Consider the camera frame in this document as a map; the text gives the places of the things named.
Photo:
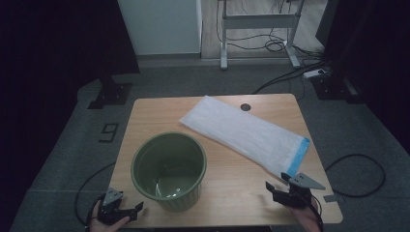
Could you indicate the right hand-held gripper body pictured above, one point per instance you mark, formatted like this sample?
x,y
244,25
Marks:
x,y
298,195

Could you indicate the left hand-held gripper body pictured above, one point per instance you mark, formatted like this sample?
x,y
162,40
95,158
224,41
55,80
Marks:
x,y
108,209

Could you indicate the green plastic trash bin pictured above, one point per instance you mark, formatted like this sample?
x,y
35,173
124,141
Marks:
x,y
167,161

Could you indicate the white plastic bag blue band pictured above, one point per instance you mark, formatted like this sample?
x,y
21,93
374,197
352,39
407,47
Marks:
x,y
245,135

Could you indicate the person's right hand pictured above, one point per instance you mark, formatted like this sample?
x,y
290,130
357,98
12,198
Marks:
x,y
306,220

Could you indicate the grey tape piece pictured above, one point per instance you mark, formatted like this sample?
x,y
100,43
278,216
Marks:
x,y
330,198

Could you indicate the black stand base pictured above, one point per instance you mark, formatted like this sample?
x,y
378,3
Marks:
x,y
335,88
111,93

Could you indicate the white power strip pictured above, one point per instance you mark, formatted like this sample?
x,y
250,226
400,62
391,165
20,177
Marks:
x,y
314,73

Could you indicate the black curtain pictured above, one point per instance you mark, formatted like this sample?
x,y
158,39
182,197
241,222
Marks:
x,y
370,48
48,80

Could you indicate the white frame desk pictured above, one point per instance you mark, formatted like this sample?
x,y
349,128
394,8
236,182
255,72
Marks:
x,y
257,22

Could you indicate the white wall panel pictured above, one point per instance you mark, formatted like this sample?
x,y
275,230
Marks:
x,y
161,25

